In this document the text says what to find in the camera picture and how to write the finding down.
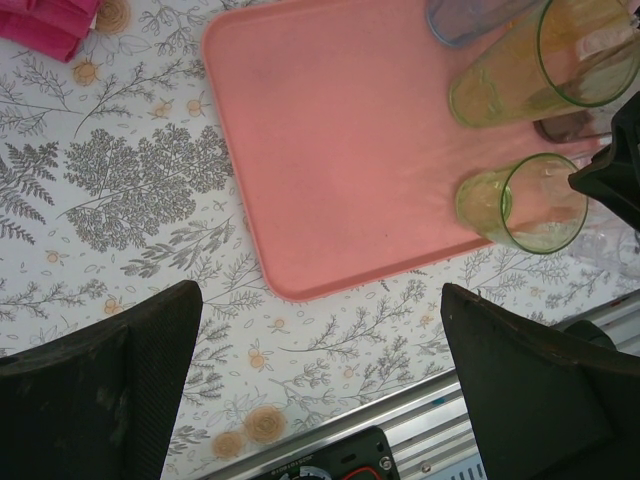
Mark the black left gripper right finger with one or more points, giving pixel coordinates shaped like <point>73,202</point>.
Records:
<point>550,410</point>

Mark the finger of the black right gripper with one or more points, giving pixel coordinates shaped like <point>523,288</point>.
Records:
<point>617,185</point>

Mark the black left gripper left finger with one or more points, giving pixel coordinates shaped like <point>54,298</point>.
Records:
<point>75,410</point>

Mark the tall clear plastic glass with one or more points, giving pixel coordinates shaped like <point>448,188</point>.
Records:
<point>605,250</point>

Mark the tall dark smoky glass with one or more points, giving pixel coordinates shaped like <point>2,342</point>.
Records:
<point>565,127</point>

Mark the short green plastic glass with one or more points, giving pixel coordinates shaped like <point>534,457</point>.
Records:
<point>480,210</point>

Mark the tall green plastic glass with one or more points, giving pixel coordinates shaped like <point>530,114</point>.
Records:
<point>480,95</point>

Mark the blue plastic glass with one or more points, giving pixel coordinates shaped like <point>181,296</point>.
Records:
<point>460,25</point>

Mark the pink plastic tray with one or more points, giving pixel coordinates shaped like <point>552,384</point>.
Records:
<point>340,150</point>

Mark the floral print tablecloth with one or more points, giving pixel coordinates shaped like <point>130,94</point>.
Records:
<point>125,200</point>

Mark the folded magenta cloth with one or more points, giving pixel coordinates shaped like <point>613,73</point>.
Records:
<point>40,30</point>

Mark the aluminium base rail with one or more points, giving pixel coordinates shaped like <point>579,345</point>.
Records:
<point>425,400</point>

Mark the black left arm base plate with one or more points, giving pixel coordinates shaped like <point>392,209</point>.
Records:
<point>300,465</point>

